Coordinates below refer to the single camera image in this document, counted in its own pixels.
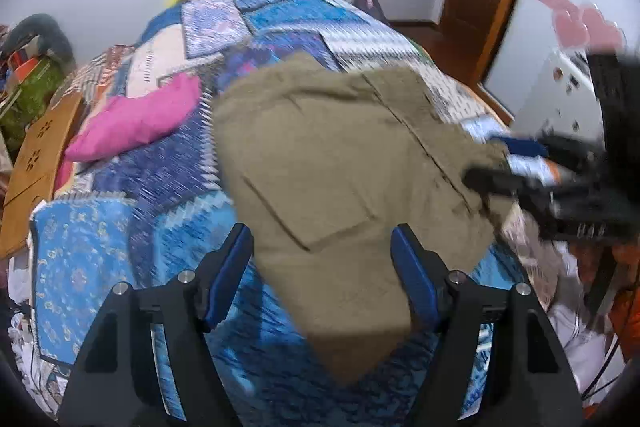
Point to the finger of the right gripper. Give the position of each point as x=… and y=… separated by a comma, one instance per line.
x=540, y=146
x=531, y=194

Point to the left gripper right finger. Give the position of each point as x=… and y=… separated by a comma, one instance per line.
x=422, y=274

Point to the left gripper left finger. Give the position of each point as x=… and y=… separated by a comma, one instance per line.
x=219, y=276

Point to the olive green pants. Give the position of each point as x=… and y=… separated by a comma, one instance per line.
x=321, y=166

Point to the white cabinet with stickers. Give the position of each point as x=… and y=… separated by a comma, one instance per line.
x=562, y=101

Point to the patchwork bedspread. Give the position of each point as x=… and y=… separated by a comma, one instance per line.
x=150, y=211

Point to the pink folded cloth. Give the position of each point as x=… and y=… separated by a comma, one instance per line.
x=127, y=123

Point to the wooden lap table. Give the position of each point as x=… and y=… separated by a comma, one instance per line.
x=35, y=170

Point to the grey backpack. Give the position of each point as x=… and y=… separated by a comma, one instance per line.
x=372, y=8

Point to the green fabric bag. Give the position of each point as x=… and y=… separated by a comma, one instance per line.
x=29, y=101

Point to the grey plush toy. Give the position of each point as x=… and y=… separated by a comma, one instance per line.
x=51, y=40

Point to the pink heart wall decal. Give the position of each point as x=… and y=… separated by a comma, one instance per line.
x=583, y=27

